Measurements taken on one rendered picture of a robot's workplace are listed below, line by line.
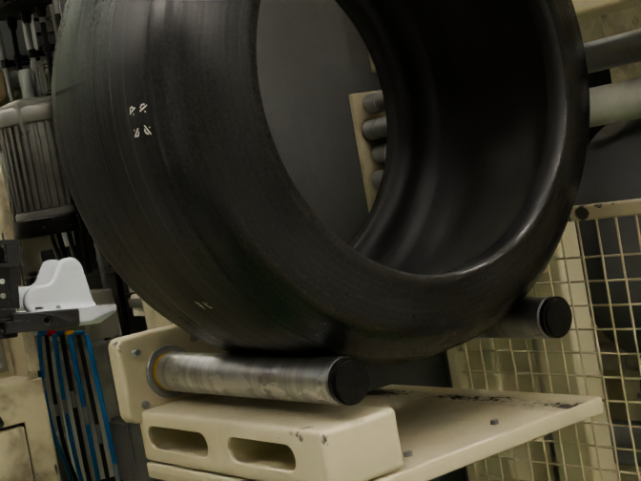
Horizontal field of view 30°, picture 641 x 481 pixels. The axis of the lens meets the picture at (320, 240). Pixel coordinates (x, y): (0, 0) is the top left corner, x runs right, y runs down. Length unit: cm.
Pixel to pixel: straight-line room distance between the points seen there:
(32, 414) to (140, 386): 28
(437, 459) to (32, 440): 64
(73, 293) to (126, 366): 32
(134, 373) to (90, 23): 42
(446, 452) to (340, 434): 14
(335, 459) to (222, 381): 20
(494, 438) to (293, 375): 22
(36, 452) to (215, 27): 76
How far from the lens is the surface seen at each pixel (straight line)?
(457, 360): 170
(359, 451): 111
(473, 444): 120
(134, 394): 137
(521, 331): 130
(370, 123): 173
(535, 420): 126
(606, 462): 182
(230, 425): 121
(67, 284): 105
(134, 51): 106
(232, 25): 105
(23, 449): 161
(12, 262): 102
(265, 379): 118
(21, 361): 162
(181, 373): 132
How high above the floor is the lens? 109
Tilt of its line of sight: 3 degrees down
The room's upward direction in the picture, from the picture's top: 10 degrees counter-clockwise
